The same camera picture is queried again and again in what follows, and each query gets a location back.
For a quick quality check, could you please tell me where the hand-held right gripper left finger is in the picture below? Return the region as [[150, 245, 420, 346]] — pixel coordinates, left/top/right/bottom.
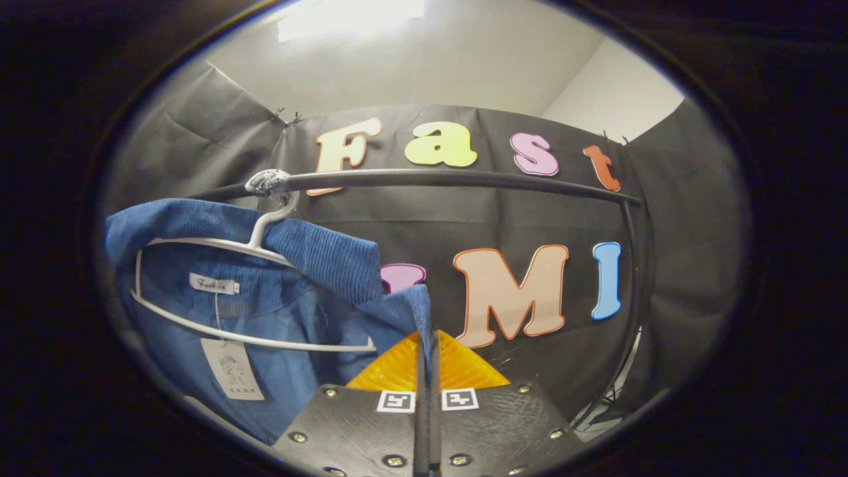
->
[[270, 330, 426, 477]]

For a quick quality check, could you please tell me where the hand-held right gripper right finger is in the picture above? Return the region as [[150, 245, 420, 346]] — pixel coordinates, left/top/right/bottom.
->
[[429, 329, 587, 477]]

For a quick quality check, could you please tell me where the blue corduroy shirt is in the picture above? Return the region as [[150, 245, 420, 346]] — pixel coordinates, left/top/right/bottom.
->
[[103, 197, 435, 446]]

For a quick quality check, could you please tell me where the white clothes hanger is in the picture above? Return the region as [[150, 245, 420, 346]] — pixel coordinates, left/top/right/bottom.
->
[[129, 169, 377, 353]]

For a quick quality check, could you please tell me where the black clothes rack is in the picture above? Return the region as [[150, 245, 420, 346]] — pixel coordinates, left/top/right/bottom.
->
[[187, 168, 657, 428]]

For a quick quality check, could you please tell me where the black tripod stand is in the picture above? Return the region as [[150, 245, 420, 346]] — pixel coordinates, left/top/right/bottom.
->
[[583, 328, 642, 428]]

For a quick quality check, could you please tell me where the black backdrop cloth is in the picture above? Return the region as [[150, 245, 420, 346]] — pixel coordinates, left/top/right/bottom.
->
[[99, 60, 753, 438]]

